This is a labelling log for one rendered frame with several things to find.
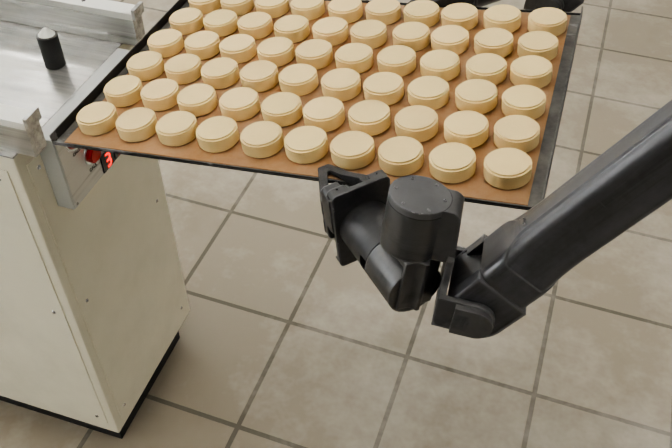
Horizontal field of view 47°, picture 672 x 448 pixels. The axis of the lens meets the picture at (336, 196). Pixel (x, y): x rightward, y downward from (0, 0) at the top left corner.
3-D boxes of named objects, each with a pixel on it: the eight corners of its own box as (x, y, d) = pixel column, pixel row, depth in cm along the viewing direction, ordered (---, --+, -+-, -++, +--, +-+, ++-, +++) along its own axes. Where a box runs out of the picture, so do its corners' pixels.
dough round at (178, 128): (199, 143, 93) (195, 130, 91) (158, 150, 93) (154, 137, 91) (199, 119, 97) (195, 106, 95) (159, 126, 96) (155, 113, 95)
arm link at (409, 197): (489, 344, 71) (495, 282, 77) (520, 251, 64) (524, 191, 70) (362, 313, 72) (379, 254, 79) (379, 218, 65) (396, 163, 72)
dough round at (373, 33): (387, 48, 104) (386, 35, 103) (350, 51, 105) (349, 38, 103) (387, 30, 108) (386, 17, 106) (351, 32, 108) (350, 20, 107)
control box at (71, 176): (56, 205, 119) (31, 136, 109) (132, 114, 135) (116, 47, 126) (76, 211, 118) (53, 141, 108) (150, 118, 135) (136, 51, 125)
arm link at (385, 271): (389, 325, 73) (440, 310, 75) (401, 272, 68) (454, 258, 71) (356, 277, 77) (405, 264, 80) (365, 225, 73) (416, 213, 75)
